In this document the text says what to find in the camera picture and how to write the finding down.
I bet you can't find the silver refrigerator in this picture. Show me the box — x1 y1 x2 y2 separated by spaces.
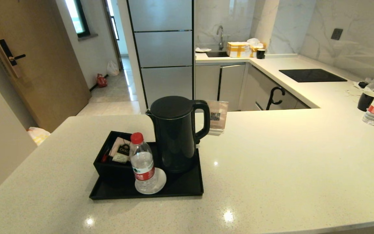
127 0 194 106

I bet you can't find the white round paper coaster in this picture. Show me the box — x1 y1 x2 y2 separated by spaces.
134 167 167 195

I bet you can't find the black electric kettle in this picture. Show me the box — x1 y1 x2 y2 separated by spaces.
145 96 211 173

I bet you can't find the black and gold door lock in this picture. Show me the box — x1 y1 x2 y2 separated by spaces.
0 39 26 78

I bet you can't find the black rectangular serving tray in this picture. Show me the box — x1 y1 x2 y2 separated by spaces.
89 140 204 200

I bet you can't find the white and yellow plastic bag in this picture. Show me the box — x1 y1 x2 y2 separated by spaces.
27 127 50 146

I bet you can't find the black curved cane handle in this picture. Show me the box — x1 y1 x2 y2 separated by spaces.
266 86 286 111

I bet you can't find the brown wooden door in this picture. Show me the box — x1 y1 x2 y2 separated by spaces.
0 0 91 132

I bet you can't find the large yellow-taped cardboard box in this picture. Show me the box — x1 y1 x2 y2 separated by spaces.
227 42 252 58

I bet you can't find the chrome kitchen faucet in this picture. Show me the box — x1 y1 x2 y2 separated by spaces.
217 25 225 50

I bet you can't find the black framed window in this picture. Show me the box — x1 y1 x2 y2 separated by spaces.
65 0 90 37

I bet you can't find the acrylic QR code sign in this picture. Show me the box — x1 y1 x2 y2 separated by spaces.
207 100 229 136

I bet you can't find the white cabinet door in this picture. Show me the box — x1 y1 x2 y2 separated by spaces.
219 64 246 111
195 64 221 102

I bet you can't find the black divided organizer box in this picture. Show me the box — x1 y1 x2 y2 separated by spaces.
93 131 143 183

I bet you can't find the black mug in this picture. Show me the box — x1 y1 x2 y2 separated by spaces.
357 91 374 111

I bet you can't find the beige tea bag sachet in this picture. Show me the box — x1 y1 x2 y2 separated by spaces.
108 137 133 163

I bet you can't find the black induction cooktop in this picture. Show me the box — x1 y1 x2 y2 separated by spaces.
279 69 348 83

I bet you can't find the crumpled clear plastic packaging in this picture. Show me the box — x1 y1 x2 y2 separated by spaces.
354 78 374 92

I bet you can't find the small yellow-taped cardboard box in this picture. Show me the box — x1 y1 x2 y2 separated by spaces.
250 43 267 57

